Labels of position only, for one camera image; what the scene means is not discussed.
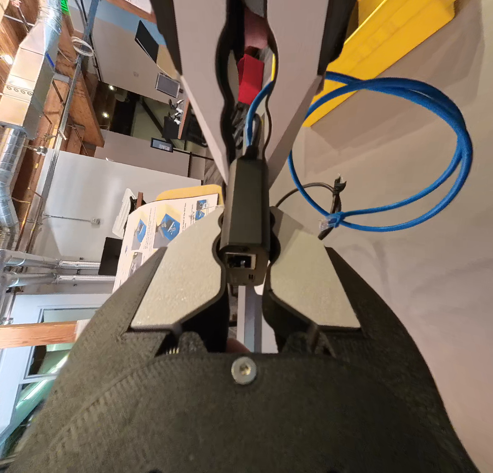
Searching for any silver ventilation duct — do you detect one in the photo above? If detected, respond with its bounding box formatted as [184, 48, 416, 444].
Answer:
[0, 0, 64, 250]

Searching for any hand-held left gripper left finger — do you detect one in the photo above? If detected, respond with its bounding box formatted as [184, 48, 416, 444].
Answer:
[131, 207, 228, 329]

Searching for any black flat panel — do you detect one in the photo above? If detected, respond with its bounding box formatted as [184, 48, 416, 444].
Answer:
[98, 237, 124, 275]

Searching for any black ethernet splitter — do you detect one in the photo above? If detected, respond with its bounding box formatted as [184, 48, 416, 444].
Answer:
[219, 155, 270, 287]

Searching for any black cable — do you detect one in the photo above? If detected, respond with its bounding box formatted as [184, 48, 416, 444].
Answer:
[241, 123, 347, 239]

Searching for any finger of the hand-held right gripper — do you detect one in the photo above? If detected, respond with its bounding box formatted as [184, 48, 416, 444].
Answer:
[265, 0, 334, 187]
[170, 0, 236, 186]

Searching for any wooden beam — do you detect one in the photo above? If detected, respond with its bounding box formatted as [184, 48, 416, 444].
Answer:
[0, 321, 79, 349]

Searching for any yellow plastic bin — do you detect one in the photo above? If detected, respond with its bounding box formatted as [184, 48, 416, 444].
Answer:
[302, 0, 467, 128]

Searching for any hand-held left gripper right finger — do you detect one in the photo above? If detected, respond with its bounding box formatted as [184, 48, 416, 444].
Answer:
[264, 207, 361, 329]

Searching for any blue ethernet cable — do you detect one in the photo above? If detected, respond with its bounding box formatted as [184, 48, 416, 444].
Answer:
[244, 71, 473, 233]

